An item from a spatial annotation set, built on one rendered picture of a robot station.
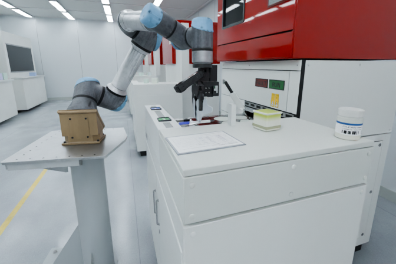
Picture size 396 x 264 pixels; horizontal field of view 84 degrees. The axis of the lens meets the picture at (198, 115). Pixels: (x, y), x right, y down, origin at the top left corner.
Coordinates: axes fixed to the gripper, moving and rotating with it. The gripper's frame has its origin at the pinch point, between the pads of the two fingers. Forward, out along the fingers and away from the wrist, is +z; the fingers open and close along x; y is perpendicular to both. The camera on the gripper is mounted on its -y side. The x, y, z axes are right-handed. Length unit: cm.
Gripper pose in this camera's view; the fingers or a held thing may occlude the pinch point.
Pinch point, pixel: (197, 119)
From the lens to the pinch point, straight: 81.5
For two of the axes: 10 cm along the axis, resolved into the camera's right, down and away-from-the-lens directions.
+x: -3.3, -1.7, 9.3
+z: 0.0, 9.8, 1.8
